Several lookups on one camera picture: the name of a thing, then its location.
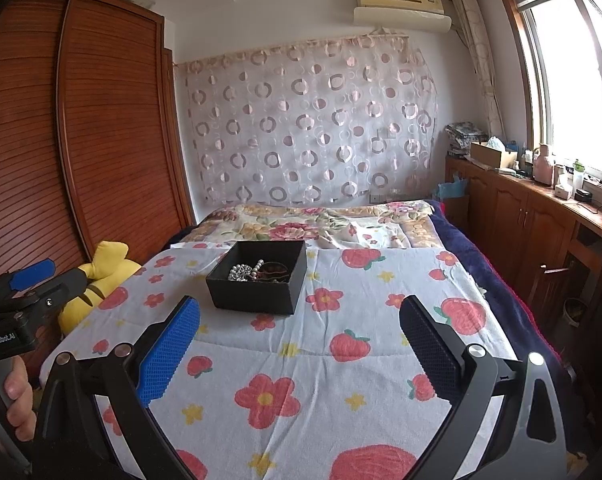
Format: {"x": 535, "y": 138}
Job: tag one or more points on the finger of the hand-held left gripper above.
{"x": 68, "y": 282}
{"x": 31, "y": 272}

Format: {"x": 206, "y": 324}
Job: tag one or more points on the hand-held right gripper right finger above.
{"x": 431, "y": 350}

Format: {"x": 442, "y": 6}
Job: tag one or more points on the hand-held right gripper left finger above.
{"x": 168, "y": 355}

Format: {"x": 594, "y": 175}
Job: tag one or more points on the black cardboard box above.
{"x": 253, "y": 297}

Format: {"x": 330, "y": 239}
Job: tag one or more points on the person's left hand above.
{"x": 18, "y": 400}

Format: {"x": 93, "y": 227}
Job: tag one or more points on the yellow plush toy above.
{"x": 106, "y": 267}

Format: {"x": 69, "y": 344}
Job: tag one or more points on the dark blue blanket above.
{"x": 491, "y": 290}

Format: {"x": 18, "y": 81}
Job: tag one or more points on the strawberry flower printed blanket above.
{"x": 306, "y": 360}

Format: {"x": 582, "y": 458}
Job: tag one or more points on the wooden chair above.
{"x": 551, "y": 290}

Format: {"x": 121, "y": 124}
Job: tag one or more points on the trash bin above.
{"x": 575, "y": 317}

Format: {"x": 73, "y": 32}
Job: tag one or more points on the brown wooden wardrobe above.
{"x": 106, "y": 135}

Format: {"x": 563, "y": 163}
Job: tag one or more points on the wooden cabinet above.
{"x": 531, "y": 230}

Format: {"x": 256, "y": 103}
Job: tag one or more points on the blue paper bag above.
{"x": 451, "y": 195}

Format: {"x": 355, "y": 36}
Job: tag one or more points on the floral quilt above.
{"x": 331, "y": 225}

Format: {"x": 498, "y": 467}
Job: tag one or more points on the open cardboard box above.
{"x": 491, "y": 157}

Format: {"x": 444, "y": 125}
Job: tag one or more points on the small white box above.
{"x": 564, "y": 192}

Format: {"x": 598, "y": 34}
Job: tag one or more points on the pink thermos jug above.
{"x": 543, "y": 167}

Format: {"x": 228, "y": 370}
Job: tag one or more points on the stack of folded printed cloth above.
{"x": 465, "y": 137}

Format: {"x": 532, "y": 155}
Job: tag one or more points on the small black device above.
{"x": 583, "y": 196}

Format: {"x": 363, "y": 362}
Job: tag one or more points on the green-capped bottle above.
{"x": 578, "y": 180}

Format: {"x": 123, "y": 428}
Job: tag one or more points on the sheer circle-pattern curtain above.
{"x": 306, "y": 120}

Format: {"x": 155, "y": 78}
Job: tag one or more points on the beige window curtain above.
{"x": 481, "y": 60}

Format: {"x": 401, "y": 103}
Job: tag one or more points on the window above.
{"x": 571, "y": 85}

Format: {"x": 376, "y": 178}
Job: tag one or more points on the wall socket strip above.
{"x": 387, "y": 196}

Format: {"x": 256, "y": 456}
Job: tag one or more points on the wall switch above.
{"x": 387, "y": 132}

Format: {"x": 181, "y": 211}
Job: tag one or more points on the wall air conditioner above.
{"x": 401, "y": 7}

